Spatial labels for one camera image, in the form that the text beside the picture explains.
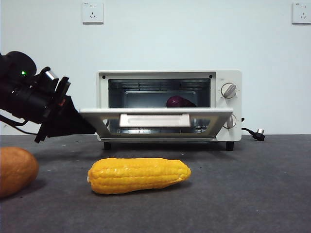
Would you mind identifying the yellow corn cob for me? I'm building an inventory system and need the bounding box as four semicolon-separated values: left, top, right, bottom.
86;157;192;195

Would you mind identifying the brown potato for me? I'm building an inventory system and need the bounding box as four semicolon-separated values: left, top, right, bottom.
0;147;39;199

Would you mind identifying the white wall socket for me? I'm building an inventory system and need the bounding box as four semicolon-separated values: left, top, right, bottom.
292;1;311;25
82;1;104;24

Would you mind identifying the beige round oven knob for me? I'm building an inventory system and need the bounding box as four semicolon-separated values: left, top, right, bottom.
220;83;238;99
227;113;237;129

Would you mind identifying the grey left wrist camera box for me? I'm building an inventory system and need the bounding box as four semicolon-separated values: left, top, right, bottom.
45;69;60;82

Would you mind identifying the glass oven door with handle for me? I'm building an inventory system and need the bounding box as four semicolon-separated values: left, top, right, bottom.
79;108;234;142

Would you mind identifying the purple eggplant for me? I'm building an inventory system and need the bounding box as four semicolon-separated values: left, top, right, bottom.
166;96;197;108

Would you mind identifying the black power cable with plug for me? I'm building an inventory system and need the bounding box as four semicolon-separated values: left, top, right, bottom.
241;117;266;141

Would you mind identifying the white Toshiba toaster oven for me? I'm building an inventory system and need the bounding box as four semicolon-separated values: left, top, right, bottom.
97;69;242;151

